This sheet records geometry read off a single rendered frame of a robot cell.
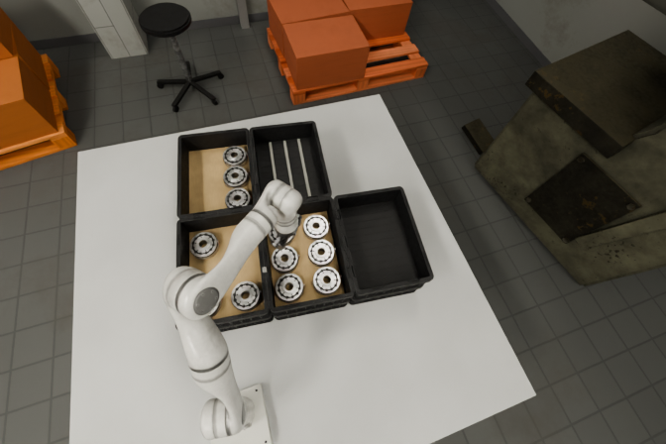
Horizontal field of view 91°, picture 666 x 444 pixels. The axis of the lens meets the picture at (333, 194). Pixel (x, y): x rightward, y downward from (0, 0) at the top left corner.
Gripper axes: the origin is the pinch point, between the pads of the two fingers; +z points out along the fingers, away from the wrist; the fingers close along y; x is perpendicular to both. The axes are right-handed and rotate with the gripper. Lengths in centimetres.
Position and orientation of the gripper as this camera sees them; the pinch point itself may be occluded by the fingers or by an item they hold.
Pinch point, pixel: (287, 238)
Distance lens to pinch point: 117.0
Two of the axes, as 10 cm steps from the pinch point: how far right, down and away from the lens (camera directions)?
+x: -8.3, -5.2, 2.1
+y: 5.6, -7.1, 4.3
